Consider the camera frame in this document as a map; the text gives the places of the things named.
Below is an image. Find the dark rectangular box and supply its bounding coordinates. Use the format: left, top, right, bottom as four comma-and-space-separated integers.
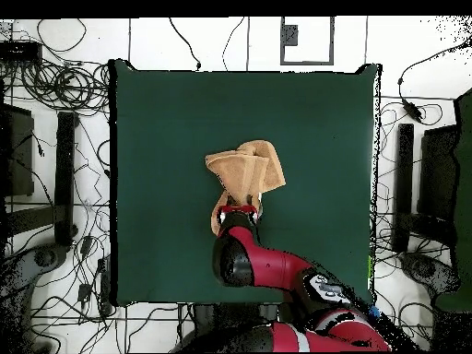
0, 103, 35, 198
418, 124, 460, 222

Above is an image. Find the thin black cable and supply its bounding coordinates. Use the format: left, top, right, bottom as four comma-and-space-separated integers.
221, 16, 246, 72

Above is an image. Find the black power adapter with cable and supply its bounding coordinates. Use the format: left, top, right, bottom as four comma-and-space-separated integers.
396, 41, 472, 126

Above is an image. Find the tan terry towel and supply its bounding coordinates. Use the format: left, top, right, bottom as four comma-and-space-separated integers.
204, 138, 288, 237

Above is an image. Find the black stand column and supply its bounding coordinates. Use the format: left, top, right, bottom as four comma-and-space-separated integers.
191, 302, 285, 333

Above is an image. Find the small dark grey box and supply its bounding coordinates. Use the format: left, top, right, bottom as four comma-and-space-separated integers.
282, 24, 299, 47

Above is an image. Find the black power strip with plugs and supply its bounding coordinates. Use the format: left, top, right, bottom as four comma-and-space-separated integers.
98, 257, 112, 317

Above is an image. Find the black cable with plug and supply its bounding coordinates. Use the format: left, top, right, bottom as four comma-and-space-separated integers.
168, 17, 203, 72

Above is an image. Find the grey square floor frame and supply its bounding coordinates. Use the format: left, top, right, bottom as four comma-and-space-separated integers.
279, 16, 336, 66

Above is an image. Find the coiled black cable bundle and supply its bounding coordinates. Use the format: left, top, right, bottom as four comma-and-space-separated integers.
19, 60, 111, 112

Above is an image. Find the dark green table cloth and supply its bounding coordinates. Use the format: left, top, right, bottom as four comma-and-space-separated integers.
108, 58, 383, 308

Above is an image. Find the flat black device box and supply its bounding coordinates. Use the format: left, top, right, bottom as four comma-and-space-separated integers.
0, 41, 43, 64

